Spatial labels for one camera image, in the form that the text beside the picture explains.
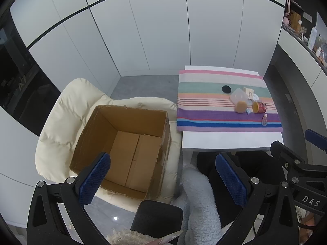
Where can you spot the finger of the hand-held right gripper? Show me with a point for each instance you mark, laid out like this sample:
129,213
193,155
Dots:
283,153
315,136

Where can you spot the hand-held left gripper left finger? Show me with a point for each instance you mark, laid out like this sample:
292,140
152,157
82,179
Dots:
94,181

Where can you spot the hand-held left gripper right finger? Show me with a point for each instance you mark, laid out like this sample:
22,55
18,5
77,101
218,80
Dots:
231,181

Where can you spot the small pink capped bottle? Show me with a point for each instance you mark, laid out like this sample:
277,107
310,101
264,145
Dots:
264,119

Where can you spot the brown cardboard box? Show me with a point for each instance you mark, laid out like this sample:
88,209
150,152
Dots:
132,153

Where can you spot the red tin can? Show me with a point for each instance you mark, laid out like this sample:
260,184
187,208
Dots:
260,106

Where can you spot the small blue bottle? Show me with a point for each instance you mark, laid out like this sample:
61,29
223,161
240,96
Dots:
248,111

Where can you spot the tan round sponge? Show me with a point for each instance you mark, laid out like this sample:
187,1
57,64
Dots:
241,106

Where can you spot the translucent plastic container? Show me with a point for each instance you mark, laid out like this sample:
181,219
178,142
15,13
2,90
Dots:
238,95

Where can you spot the black round lid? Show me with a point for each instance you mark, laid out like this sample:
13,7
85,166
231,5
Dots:
226,89

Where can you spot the person's left hand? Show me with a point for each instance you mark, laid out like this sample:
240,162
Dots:
168,237

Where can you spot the light blue fluffy robe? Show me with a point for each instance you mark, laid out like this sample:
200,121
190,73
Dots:
201,204

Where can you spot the white square table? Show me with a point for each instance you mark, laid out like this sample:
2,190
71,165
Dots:
217,140

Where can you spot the white round jar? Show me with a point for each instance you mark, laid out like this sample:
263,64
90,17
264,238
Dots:
255,98

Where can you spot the small beige box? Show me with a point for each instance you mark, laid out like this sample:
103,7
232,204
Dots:
248,91

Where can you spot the black rounded pad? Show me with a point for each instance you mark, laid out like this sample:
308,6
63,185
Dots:
158,217

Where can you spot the cream padded chair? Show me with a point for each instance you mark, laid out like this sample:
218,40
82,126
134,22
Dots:
69,112

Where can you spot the striped colourful towel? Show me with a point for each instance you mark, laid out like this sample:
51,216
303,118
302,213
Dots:
204,102

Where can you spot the small white bottle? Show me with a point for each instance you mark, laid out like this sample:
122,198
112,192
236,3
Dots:
318,52

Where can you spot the white side cabinet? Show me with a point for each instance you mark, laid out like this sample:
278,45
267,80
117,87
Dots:
299,53

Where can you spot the tall white bottle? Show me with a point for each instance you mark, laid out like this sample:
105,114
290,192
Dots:
313,38

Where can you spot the brown carton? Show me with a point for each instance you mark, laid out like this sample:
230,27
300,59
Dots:
296,20

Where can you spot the pink round ornament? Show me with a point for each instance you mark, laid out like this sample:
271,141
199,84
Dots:
286,21

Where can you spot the grey wall socket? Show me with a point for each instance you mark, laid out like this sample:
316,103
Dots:
288,98

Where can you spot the grey wall switch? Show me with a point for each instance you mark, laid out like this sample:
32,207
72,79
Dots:
307,17

